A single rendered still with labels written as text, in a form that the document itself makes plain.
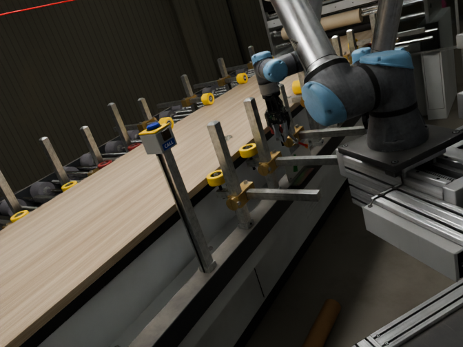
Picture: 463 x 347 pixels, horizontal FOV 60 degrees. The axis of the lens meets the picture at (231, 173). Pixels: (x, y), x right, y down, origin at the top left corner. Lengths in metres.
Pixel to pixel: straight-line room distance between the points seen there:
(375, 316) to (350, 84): 1.35
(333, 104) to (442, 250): 0.38
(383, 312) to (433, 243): 1.24
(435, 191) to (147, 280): 0.97
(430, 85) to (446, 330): 2.70
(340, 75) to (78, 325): 1.02
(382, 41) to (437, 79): 2.58
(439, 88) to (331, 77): 3.11
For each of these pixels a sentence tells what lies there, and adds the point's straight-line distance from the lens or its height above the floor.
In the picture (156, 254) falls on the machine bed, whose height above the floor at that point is 0.76.
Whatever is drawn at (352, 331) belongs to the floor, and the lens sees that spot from 2.04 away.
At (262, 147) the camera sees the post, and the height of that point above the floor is 0.92.
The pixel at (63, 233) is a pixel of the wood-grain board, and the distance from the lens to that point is 1.64.
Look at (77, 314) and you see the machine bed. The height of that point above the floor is 0.79.
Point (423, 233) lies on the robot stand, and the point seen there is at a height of 0.95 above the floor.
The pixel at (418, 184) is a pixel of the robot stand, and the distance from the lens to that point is 1.04.
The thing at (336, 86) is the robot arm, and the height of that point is 1.24.
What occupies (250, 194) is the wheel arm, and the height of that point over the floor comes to 0.83.
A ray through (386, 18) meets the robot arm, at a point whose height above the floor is 1.29.
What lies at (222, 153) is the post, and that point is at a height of 1.02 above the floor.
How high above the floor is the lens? 1.48
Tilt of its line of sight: 22 degrees down
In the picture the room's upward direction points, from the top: 18 degrees counter-clockwise
